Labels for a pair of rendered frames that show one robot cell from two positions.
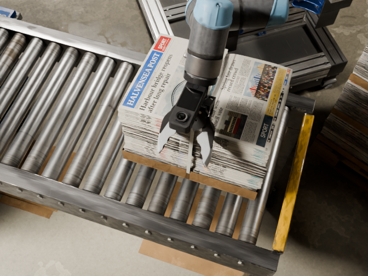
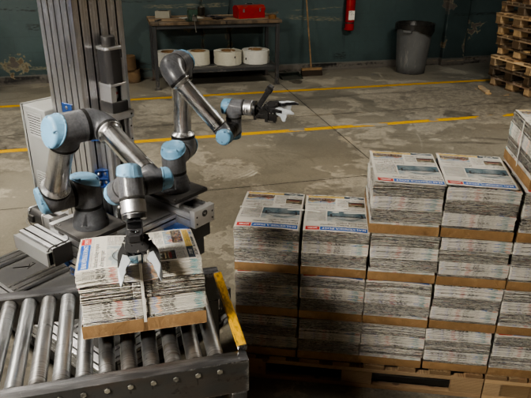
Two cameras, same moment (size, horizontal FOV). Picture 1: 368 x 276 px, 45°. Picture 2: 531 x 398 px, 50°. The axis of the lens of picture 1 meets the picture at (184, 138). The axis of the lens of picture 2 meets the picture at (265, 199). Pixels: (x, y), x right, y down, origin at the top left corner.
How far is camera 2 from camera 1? 1.04 m
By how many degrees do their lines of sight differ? 43
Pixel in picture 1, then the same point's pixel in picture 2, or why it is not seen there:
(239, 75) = (155, 238)
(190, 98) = (134, 225)
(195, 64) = (129, 204)
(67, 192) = (39, 388)
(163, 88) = (103, 256)
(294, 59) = not seen: hidden behind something
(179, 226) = (156, 367)
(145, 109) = (97, 267)
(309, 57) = not seen: hidden behind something
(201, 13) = (122, 171)
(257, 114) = (180, 247)
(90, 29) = not seen: outside the picture
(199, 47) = (129, 192)
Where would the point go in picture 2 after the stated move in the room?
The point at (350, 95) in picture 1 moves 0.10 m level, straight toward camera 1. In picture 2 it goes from (242, 283) to (241, 295)
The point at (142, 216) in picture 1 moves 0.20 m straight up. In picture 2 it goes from (119, 374) to (112, 317)
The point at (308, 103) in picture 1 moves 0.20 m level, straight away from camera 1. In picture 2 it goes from (212, 269) to (212, 244)
